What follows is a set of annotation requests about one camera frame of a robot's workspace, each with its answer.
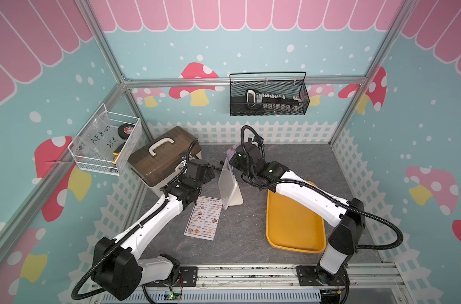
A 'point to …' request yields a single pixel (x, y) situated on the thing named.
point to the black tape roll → (124, 130)
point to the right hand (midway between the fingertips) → (231, 155)
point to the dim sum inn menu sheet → (203, 220)
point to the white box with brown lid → (159, 160)
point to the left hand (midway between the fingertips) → (201, 173)
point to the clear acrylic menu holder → (230, 194)
